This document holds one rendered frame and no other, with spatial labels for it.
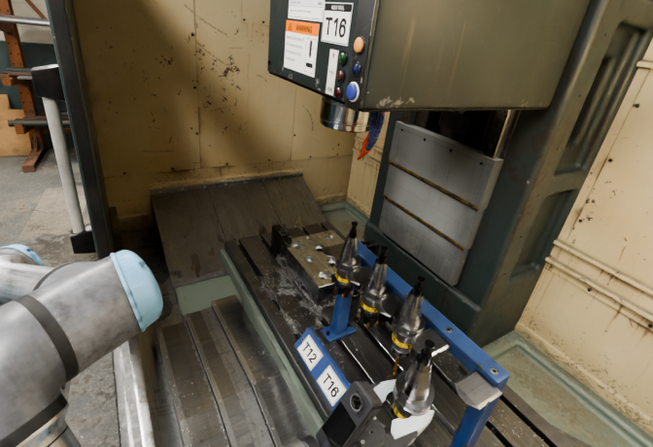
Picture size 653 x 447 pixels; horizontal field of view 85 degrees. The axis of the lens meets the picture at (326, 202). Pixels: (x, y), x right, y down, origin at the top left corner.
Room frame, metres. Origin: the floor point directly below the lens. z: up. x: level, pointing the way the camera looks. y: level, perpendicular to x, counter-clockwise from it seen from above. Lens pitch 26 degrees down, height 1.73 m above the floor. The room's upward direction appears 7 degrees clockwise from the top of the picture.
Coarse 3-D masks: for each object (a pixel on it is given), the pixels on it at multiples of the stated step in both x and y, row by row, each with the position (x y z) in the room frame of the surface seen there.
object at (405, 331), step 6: (396, 312) 0.57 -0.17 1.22; (396, 318) 0.55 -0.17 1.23; (396, 324) 0.55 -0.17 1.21; (402, 324) 0.54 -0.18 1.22; (420, 324) 0.54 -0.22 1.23; (402, 330) 0.53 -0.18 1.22; (408, 330) 0.52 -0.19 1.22; (414, 330) 0.52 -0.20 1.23; (420, 330) 0.53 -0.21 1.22; (402, 336) 0.52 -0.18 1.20; (408, 336) 0.52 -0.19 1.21
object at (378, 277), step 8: (376, 264) 0.63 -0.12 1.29; (384, 264) 0.63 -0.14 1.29; (376, 272) 0.63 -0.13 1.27; (384, 272) 0.63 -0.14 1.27; (368, 280) 0.64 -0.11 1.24; (376, 280) 0.63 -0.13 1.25; (384, 280) 0.63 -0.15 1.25; (368, 288) 0.63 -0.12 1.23; (376, 288) 0.62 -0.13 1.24; (384, 288) 0.63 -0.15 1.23
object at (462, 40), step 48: (288, 0) 0.94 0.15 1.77; (336, 0) 0.77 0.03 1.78; (384, 0) 0.67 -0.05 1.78; (432, 0) 0.73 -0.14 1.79; (480, 0) 0.80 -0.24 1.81; (528, 0) 0.89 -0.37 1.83; (576, 0) 1.00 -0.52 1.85; (336, 48) 0.75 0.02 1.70; (384, 48) 0.68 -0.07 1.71; (432, 48) 0.75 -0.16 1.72; (480, 48) 0.83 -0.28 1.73; (528, 48) 0.92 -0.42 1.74; (384, 96) 0.69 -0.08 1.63; (432, 96) 0.77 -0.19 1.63; (480, 96) 0.85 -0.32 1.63; (528, 96) 0.96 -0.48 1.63
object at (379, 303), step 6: (396, 294) 0.63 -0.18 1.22; (378, 300) 0.61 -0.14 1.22; (384, 300) 0.61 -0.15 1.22; (390, 300) 0.61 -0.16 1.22; (396, 300) 0.61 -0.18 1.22; (402, 300) 0.62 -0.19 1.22; (378, 306) 0.59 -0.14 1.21; (384, 306) 0.59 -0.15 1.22; (390, 306) 0.59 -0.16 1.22; (396, 306) 0.59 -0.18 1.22; (384, 312) 0.57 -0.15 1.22; (390, 312) 0.57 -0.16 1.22
